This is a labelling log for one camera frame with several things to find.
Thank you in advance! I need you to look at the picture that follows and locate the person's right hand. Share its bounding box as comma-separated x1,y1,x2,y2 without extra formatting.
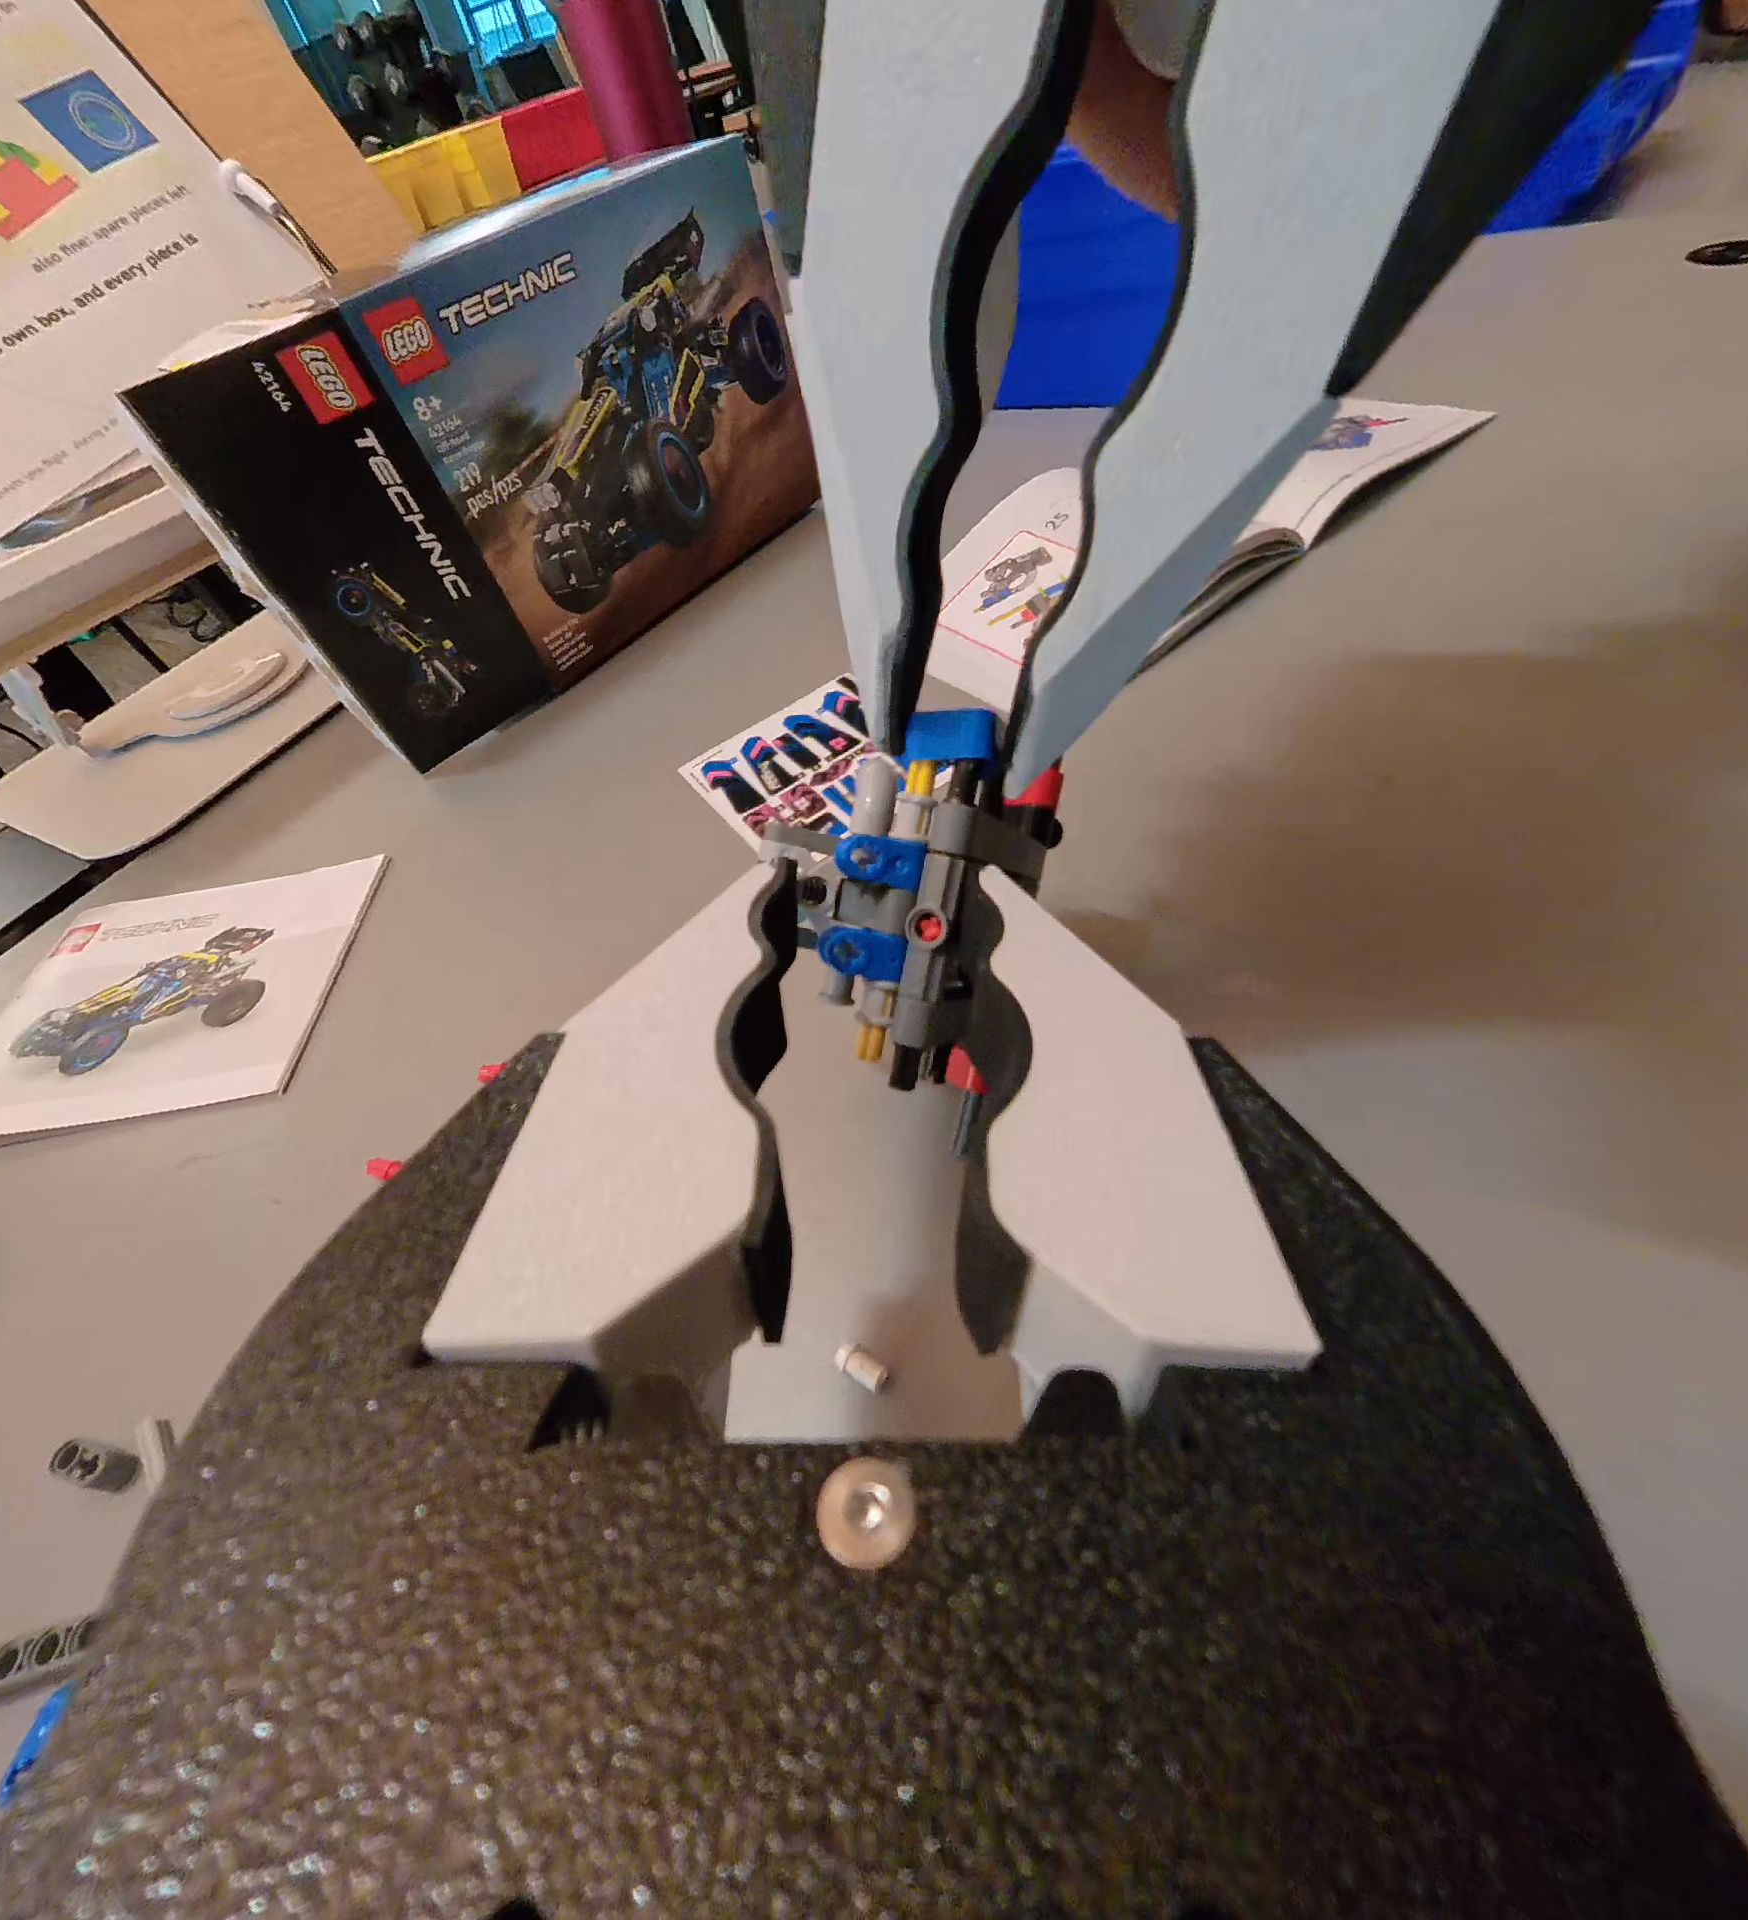
1069,0,1191,220

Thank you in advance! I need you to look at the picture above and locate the white printed instruction sheet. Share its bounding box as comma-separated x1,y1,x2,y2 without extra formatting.
0,0,344,586

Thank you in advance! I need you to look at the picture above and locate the blue plastic bin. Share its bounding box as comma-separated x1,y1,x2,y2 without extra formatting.
762,0,1709,414

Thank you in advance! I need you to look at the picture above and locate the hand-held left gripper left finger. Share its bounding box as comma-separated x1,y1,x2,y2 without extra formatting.
417,865,796,1373

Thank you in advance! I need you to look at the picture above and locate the grey and blue lego assembly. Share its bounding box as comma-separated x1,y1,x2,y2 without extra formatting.
762,751,1071,1158

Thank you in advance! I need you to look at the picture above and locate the open lego instruction booklet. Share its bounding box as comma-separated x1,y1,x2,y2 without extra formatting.
936,403,1497,677

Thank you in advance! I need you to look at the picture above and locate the closed lego instruction booklet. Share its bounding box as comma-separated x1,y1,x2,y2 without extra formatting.
0,853,389,1158

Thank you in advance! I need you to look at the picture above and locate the lego sticker sheet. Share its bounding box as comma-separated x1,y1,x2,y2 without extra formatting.
681,677,875,858

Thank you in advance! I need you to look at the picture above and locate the lego set box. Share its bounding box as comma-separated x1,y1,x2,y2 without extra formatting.
115,134,823,776

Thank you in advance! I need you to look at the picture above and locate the long black lego beam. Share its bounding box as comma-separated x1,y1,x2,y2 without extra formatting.
0,1611,102,1710

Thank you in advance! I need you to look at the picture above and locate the yellow plastic bin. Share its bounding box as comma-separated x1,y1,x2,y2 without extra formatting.
365,129,518,233

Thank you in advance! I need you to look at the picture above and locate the white sheet holder base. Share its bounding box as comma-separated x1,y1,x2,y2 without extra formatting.
0,470,214,648

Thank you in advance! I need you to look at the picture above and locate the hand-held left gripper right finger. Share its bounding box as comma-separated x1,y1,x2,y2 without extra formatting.
951,865,1328,1428

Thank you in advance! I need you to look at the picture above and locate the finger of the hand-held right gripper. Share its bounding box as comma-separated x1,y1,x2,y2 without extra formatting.
1002,0,1508,781
745,0,1101,751

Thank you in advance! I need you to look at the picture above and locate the red plastic bin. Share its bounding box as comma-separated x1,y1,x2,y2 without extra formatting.
500,89,609,190

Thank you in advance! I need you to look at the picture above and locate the maroon tumbler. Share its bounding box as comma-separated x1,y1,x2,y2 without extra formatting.
557,0,693,158

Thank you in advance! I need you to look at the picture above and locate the brown cardboard box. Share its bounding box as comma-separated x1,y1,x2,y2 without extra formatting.
89,0,417,280

